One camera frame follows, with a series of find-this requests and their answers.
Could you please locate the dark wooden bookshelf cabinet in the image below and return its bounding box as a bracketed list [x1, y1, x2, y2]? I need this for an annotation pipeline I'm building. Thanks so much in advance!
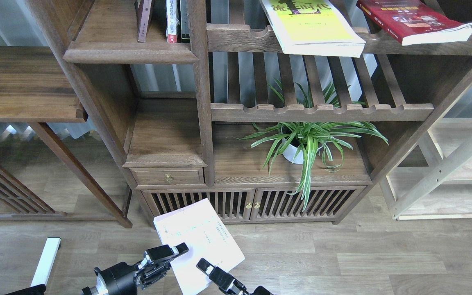
[26, 0, 472, 224]

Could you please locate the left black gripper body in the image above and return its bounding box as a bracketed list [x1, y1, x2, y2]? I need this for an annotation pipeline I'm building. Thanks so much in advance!
[93, 256, 171, 295]

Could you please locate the white plant pot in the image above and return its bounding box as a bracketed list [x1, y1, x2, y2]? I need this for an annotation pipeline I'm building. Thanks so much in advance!
[282, 141, 304, 164]

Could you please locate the dark wooden side table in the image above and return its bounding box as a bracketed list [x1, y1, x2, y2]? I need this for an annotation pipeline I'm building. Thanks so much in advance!
[0, 45, 131, 217]

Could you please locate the yellow green book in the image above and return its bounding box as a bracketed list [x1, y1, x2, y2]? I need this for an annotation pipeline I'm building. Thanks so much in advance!
[261, 0, 365, 58]

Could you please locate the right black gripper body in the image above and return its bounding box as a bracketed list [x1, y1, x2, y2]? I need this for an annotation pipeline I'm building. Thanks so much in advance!
[220, 279, 273, 295]

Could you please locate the white bar on floor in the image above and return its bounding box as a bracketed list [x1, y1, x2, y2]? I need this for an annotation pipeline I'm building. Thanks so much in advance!
[30, 237, 61, 287]

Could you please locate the brass drawer knob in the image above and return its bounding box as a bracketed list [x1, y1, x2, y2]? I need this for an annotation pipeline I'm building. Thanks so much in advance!
[165, 174, 174, 183]

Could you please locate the dark slatted wooden rack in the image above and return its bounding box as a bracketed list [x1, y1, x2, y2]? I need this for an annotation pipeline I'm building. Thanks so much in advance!
[0, 147, 132, 228]

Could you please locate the light wooden shelf unit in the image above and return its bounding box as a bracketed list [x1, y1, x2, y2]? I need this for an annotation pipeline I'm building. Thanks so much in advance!
[379, 86, 472, 220]

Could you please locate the dark upright book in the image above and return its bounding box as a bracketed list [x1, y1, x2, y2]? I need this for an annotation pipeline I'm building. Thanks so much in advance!
[179, 0, 191, 43]

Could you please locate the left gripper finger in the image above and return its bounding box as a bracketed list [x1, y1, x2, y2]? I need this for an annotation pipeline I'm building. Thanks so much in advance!
[144, 243, 189, 267]

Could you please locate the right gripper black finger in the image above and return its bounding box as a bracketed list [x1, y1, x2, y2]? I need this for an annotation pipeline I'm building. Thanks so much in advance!
[196, 258, 241, 293]

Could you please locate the red white upright book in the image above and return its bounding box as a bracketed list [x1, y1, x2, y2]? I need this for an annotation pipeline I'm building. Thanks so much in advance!
[165, 0, 179, 43]

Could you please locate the white and purple book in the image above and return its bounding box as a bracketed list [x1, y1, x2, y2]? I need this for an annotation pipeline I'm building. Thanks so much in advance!
[154, 199, 244, 295]

